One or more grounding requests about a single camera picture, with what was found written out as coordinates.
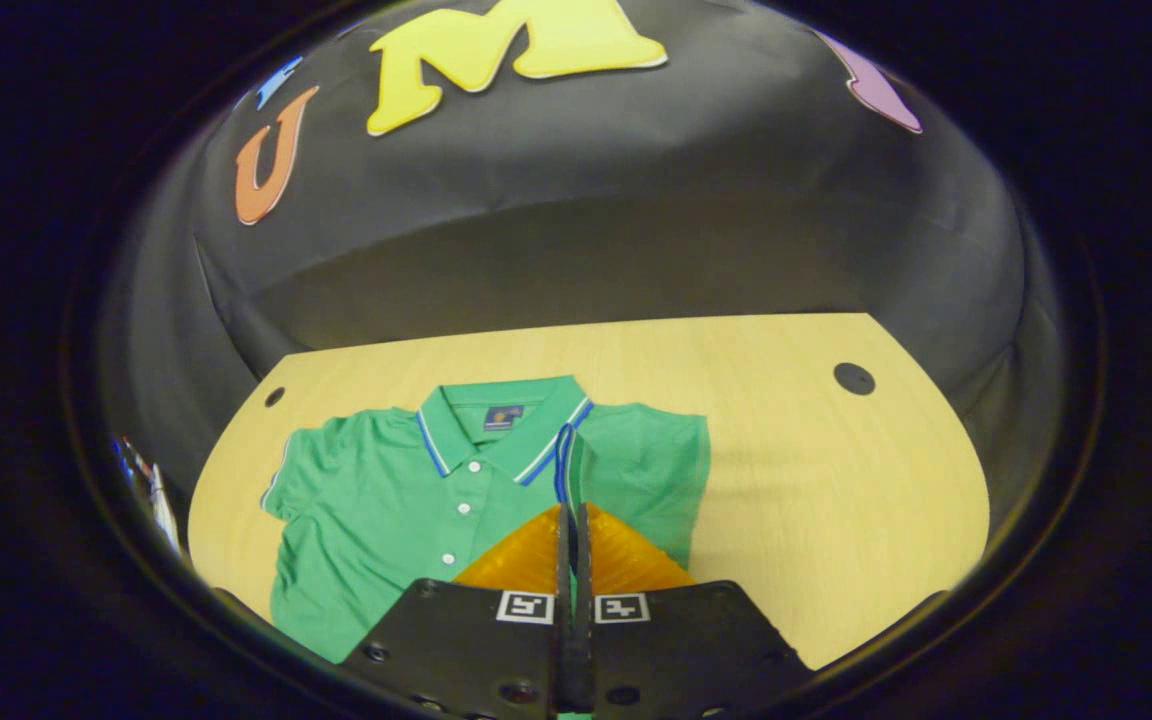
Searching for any white box with cables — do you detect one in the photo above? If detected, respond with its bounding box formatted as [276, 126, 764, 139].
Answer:
[146, 465, 185, 557]

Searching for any black backdrop cloth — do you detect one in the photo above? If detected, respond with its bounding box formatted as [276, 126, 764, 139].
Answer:
[96, 0, 1067, 521]

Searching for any green T-shirt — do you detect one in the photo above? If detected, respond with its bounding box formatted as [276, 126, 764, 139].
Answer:
[259, 375, 712, 666]

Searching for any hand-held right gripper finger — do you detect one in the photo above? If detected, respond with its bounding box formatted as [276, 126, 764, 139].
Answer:
[576, 503, 817, 720]
[341, 505, 577, 720]

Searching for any bright coloured screen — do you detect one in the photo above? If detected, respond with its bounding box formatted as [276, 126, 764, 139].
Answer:
[114, 435, 152, 493]

